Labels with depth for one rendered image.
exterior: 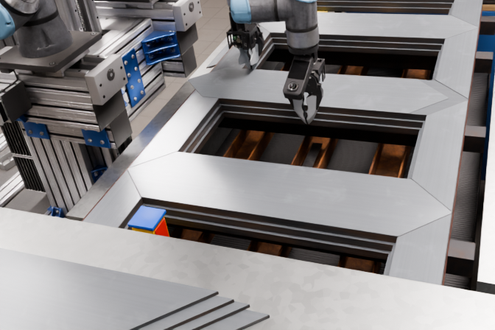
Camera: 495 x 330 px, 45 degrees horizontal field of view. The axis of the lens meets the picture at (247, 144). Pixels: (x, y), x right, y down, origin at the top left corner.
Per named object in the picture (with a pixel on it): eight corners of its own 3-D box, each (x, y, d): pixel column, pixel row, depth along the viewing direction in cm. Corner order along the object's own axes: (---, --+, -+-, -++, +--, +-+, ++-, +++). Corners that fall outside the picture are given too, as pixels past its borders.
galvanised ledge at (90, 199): (283, 30, 254) (282, 23, 253) (131, 234, 156) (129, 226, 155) (239, 29, 261) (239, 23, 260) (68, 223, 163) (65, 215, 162)
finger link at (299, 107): (312, 113, 154) (310, 82, 149) (306, 126, 149) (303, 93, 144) (300, 113, 155) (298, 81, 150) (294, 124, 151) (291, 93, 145)
